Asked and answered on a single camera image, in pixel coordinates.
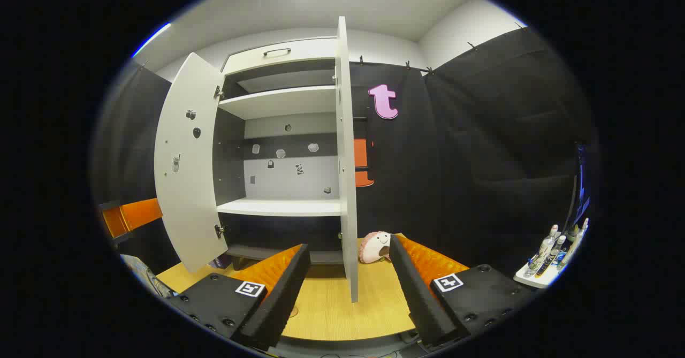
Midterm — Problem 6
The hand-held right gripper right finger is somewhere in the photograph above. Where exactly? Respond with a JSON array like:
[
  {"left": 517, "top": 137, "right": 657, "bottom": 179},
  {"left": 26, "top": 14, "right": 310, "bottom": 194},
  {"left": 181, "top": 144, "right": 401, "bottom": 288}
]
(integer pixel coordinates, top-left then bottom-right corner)
[{"left": 389, "top": 234, "right": 536, "bottom": 351}]

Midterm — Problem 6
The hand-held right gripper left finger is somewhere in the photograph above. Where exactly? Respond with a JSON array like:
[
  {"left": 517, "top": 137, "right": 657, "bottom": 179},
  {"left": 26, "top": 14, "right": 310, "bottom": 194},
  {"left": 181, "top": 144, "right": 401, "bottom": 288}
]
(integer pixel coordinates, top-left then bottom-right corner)
[{"left": 167, "top": 243, "right": 312, "bottom": 352}]

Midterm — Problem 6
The white cabinet door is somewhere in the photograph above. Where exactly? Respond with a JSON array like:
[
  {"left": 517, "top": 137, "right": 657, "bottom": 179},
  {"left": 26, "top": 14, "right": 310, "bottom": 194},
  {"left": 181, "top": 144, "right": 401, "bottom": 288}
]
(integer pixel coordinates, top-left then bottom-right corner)
[
  {"left": 154, "top": 52, "right": 229, "bottom": 274},
  {"left": 335, "top": 16, "right": 359, "bottom": 303}
]

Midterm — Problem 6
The pink white plush toy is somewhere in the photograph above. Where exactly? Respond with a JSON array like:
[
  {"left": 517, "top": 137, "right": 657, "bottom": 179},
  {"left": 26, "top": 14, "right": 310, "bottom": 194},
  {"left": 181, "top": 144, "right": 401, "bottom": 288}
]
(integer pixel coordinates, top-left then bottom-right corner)
[{"left": 357, "top": 231, "right": 394, "bottom": 265}]

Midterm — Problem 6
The white cabinet shelf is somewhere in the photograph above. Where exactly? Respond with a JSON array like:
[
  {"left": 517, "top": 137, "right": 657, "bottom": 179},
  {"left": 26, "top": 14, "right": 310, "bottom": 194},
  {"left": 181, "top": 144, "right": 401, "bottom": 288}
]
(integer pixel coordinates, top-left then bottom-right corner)
[
  {"left": 218, "top": 85, "right": 339, "bottom": 120},
  {"left": 216, "top": 197, "right": 343, "bottom": 218}
]

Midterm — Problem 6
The white cabinet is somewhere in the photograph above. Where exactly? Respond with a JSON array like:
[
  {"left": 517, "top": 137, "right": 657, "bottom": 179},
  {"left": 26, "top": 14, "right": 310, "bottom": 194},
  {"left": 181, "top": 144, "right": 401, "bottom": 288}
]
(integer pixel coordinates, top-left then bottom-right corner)
[{"left": 214, "top": 36, "right": 346, "bottom": 266}]

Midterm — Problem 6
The small clear bottle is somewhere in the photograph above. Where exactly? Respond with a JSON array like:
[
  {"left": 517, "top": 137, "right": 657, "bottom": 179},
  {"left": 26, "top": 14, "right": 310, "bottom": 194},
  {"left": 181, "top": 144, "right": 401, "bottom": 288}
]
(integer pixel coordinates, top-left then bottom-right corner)
[
  {"left": 527, "top": 224, "right": 559, "bottom": 277},
  {"left": 557, "top": 218, "right": 590, "bottom": 271}
]

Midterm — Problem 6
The small dark bottle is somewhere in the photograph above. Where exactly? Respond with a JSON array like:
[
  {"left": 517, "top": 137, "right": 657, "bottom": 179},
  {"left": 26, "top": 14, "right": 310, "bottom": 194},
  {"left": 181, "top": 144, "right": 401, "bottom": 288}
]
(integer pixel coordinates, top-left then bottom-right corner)
[{"left": 537, "top": 235, "right": 567, "bottom": 277}]

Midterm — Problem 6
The black backdrop cloth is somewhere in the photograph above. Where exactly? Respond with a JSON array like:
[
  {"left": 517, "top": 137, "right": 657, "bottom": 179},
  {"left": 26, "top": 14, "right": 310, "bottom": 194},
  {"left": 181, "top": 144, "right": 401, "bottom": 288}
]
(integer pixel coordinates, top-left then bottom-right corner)
[{"left": 91, "top": 26, "right": 595, "bottom": 278}]

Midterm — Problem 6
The white cabinet drawer front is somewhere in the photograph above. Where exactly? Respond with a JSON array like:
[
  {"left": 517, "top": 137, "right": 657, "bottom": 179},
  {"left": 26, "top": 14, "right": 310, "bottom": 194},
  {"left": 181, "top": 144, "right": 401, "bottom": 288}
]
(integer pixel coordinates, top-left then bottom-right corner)
[{"left": 222, "top": 37, "right": 339, "bottom": 75}]

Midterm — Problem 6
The black cabinet door handle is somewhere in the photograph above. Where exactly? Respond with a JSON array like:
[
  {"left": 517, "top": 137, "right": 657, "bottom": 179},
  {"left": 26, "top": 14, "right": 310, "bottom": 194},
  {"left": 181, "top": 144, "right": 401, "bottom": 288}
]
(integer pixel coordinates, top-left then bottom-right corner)
[{"left": 353, "top": 115, "right": 375, "bottom": 188}]

